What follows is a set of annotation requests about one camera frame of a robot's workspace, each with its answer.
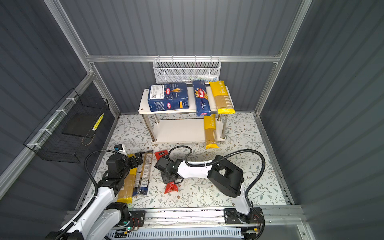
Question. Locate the clear blue spaghetti bag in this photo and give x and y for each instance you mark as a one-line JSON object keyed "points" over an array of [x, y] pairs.
{"points": [[141, 185]]}

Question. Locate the blue Barilla spaghetti box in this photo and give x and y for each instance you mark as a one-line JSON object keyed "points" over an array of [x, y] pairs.
{"points": [[201, 99]]}

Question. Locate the yellow tag in basket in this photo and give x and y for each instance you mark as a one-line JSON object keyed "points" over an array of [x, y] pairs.
{"points": [[98, 121]]}

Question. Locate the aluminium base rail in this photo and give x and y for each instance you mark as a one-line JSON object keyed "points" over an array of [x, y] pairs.
{"points": [[190, 218]]}

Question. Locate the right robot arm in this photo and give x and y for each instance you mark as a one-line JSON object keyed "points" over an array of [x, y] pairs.
{"points": [[225, 176]]}

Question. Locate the items in white basket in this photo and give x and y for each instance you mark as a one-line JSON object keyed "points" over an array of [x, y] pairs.
{"points": [[205, 78]]}

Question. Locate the white two-tier shelf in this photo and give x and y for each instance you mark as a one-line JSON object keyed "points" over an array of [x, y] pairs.
{"points": [[175, 130]]}

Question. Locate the red spaghetti bag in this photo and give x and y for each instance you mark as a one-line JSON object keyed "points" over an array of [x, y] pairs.
{"points": [[170, 187]]}

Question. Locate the dark blue Barilla box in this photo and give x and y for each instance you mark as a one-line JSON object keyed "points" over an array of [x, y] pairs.
{"points": [[166, 97]]}

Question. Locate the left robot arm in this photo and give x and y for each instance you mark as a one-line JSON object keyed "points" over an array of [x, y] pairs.
{"points": [[96, 207]]}

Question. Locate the white wire mesh basket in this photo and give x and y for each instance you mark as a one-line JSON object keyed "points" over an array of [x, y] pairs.
{"points": [[165, 71]]}

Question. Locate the yellow spaghetti bag far left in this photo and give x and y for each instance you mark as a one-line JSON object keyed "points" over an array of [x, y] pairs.
{"points": [[125, 195]]}

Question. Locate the black wire basket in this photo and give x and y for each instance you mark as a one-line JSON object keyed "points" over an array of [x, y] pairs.
{"points": [[67, 134]]}

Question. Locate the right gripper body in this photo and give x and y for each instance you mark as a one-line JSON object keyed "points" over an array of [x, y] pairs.
{"points": [[165, 177]]}

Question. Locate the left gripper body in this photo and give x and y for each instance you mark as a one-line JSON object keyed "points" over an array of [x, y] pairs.
{"points": [[124, 172]]}

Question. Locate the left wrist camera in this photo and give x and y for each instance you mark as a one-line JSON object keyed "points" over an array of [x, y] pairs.
{"points": [[120, 149]]}

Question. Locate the floral table mat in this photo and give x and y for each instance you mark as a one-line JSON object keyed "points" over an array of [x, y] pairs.
{"points": [[242, 132]]}

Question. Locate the yellow Pasta Time bag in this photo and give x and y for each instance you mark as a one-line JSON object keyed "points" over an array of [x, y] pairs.
{"points": [[210, 132], [222, 99]]}

